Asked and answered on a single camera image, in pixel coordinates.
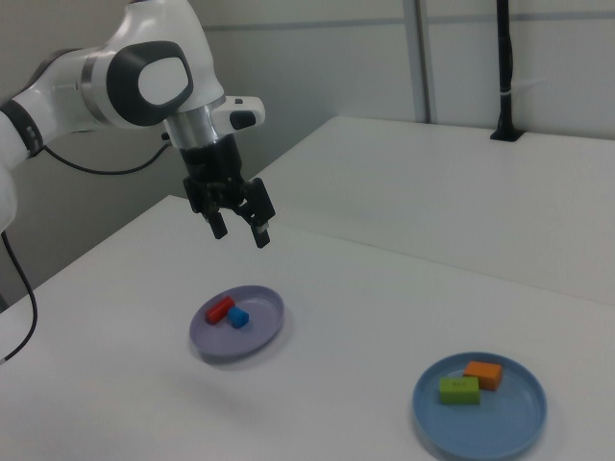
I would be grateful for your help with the red cylinder block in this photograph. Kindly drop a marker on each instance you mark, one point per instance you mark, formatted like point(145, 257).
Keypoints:
point(218, 309)

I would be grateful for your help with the small blue block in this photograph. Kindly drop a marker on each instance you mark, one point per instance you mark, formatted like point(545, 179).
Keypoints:
point(238, 318)

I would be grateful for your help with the blue plate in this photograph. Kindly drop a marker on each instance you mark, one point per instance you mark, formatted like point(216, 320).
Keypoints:
point(480, 427)

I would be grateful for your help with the green block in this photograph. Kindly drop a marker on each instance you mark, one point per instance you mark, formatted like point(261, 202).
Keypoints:
point(459, 390)

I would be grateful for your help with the orange block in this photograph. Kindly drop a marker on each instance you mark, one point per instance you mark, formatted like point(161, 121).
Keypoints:
point(485, 372)

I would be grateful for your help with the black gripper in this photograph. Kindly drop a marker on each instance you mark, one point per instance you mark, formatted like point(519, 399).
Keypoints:
point(214, 168)

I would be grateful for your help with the purple plate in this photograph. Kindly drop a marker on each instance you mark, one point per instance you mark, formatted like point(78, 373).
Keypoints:
point(250, 341)

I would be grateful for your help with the black pole with clamp base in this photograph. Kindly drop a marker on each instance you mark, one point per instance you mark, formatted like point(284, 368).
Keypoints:
point(504, 72)

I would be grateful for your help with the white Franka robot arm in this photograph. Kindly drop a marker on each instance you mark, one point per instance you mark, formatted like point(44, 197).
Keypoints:
point(158, 81)

